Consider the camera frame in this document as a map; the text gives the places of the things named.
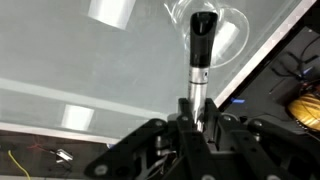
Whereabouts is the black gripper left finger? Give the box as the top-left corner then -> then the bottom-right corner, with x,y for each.
83,97 -> 214,180

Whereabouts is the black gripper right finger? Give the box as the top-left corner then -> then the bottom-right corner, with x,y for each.
203,97 -> 320,180

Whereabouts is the black capped silver marker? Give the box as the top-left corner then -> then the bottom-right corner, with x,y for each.
186,11 -> 219,133

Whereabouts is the clear glass cup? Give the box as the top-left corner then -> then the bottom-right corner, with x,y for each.
163,0 -> 251,70

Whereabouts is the silver power adapter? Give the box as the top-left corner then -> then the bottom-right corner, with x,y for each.
54,148 -> 75,165

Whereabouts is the yellow cable spool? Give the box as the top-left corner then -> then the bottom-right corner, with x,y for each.
287,93 -> 320,132

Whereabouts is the thin red cable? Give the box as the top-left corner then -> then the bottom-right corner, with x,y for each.
27,142 -> 56,155

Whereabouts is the thin yellow cable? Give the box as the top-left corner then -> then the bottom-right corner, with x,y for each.
7,149 -> 32,180

